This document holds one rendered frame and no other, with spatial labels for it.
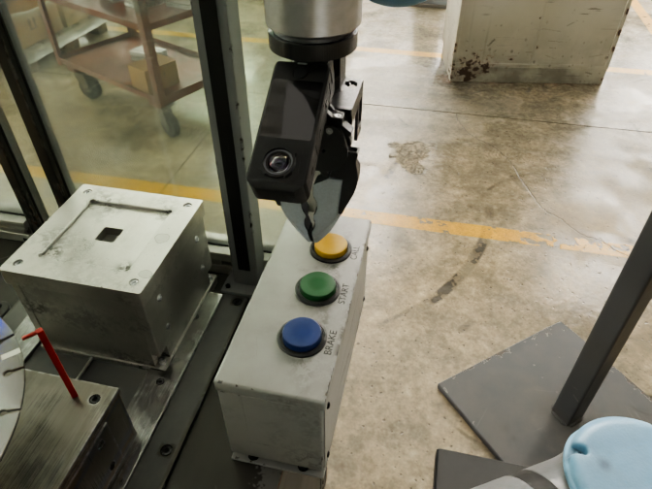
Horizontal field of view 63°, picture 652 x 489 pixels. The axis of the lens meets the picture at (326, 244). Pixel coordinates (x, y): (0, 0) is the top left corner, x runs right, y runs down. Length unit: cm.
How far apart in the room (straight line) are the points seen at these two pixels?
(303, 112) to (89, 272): 35
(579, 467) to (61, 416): 47
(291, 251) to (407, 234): 148
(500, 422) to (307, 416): 110
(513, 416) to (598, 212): 112
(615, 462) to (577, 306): 157
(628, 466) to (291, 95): 35
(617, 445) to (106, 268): 53
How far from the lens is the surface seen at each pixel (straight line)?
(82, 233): 74
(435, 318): 180
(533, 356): 175
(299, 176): 38
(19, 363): 53
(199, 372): 72
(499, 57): 339
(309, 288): 58
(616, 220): 244
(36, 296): 73
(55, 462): 59
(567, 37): 346
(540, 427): 161
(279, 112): 42
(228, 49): 60
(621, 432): 45
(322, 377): 52
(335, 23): 41
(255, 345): 55
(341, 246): 63
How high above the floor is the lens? 132
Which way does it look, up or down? 41 degrees down
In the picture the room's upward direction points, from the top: straight up
